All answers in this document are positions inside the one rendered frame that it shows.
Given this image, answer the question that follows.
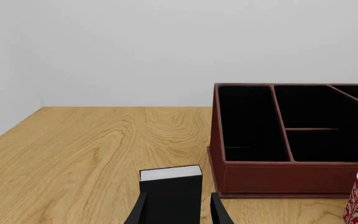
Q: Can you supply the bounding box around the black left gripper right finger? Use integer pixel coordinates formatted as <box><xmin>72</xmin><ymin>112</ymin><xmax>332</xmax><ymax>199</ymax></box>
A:
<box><xmin>210</xmin><ymin>192</ymin><xmax>236</xmax><ymax>224</ymax></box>

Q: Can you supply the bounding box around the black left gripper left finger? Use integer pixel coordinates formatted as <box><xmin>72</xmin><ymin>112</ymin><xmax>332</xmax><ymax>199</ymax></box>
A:
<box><xmin>123</xmin><ymin>192</ymin><xmax>148</xmax><ymax>224</ymax></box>

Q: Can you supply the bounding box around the red-brown desk caddy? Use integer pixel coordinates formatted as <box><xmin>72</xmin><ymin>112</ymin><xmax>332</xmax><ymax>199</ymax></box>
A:
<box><xmin>207</xmin><ymin>82</ymin><xmax>358</xmax><ymax>200</ymax></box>

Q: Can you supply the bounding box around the black book with white pages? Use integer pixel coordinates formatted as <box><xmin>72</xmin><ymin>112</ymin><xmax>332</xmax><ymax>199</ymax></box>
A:
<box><xmin>137</xmin><ymin>164</ymin><xmax>203</xmax><ymax>224</ymax></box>

